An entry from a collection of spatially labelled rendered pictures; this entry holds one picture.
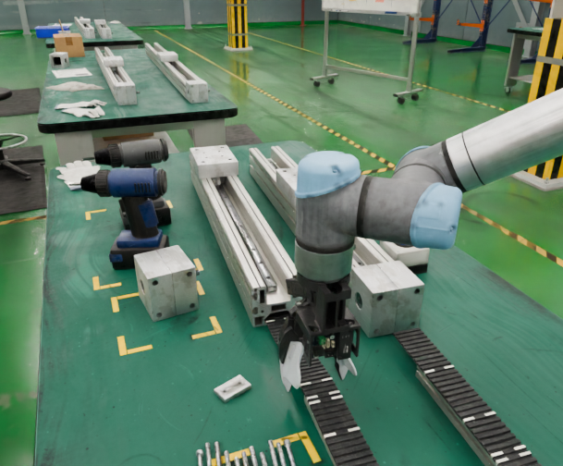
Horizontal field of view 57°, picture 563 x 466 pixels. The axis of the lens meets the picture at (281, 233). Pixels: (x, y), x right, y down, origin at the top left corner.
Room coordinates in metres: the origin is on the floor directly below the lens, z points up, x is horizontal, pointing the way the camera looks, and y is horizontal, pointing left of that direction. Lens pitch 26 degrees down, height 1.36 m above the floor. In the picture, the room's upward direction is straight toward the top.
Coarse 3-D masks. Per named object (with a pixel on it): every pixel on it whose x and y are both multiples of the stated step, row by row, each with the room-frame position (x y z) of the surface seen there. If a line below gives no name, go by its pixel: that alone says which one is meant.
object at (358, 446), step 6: (342, 444) 0.48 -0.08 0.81; (348, 444) 0.48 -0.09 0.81; (354, 444) 0.48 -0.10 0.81; (360, 444) 0.48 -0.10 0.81; (366, 444) 0.48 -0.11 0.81; (330, 450) 0.47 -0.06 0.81; (336, 450) 0.47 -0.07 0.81; (342, 450) 0.47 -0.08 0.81; (348, 450) 0.47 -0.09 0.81; (354, 450) 0.47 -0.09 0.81; (360, 450) 0.47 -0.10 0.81; (366, 450) 0.47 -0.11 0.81; (336, 456) 0.46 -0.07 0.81; (342, 456) 0.46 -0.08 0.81
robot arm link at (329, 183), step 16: (304, 160) 0.58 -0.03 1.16; (320, 160) 0.58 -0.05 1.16; (336, 160) 0.58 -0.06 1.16; (352, 160) 0.58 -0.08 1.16; (304, 176) 0.57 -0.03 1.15; (320, 176) 0.55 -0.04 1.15; (336, 176) 0.55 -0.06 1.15; (352, 176) 0.56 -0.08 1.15; (304, 192) 0.56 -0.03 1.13; (320, 192) 0.55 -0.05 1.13; (336, 192) 0.55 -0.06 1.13; (352, 192) 0.55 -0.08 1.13; (304, 208) 0.56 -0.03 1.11; (320, 208) 0.55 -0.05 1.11; (336, 208) 0.55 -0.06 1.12; (352, 208) 0.54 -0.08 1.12; (304, 224) 0.56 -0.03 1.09; (320, 224) 0.55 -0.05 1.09; (336, 224) 0.55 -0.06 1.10; (352, 224) 0.54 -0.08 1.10; (304, 240) 0.56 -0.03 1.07; (320, 240) 0.55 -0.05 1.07; (336, 240) 0.55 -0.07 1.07; (352, 240) 0.57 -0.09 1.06
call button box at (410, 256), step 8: (384, 248) 1.00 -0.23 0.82; (392, 248) 0.97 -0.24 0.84; (400, 248) 0.97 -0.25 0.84; (408, 248) 0.97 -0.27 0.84; (416, 248) 0.97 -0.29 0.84; (424, 248) 0.97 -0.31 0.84; (392, 256) 0.96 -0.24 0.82; (400, 256) 0.95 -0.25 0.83; (408, 256) 0.95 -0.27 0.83; (416, 256) 0.96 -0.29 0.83; (424, 256) 0.96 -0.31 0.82; (408, 264) 0.95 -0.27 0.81; (416, 264) 0.96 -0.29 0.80; (424, 264) 0.97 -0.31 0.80; (416, 272) 0.96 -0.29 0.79; (424, 272) 0.96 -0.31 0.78
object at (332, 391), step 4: (324, 388) 0.58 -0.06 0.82; (328, 388) 0.58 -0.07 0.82; (332, 388) 0.58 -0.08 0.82; (336, 388) 0.58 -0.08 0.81; (304, 392) 0.57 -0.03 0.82; (308, 392) 0.57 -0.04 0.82; (312, 392) 0.57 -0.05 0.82; (316, 392) 0.57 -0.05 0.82; (320, 392) 0.57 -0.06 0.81; (324, 392) 0.57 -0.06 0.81; (328, 392) 0.57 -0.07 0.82; (332, 392) 0.57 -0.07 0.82; (336, 392) 0.57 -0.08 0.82; (308, 396) 0.56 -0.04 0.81; (312, 396) 0.56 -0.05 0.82; (316, 396) 0.56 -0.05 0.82; (320, 396) 0.56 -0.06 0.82; (324, 396) 0.56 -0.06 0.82; (328, 396) 0.56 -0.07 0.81; (332, 396) 0.56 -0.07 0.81; (308, 400) 0.55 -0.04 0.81; (312, 400) 0.55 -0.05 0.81
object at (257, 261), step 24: (192, 168) 1.48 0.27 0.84; (216, 192) 1.22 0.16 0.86; (240, 192) 1.22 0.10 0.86; (216, 216) 1.09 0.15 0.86; (240, 216) 1.16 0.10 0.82; (240, 240) 0.95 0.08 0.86; (264, 240) 0.96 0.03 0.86; (240, 264) 0.86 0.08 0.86; (264, 264) 0.90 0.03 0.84; (288, 264) 0.85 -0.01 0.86; (240, 288) 0.86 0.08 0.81; (264, 288) 0.78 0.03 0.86; (264, 312) 0.78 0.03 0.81
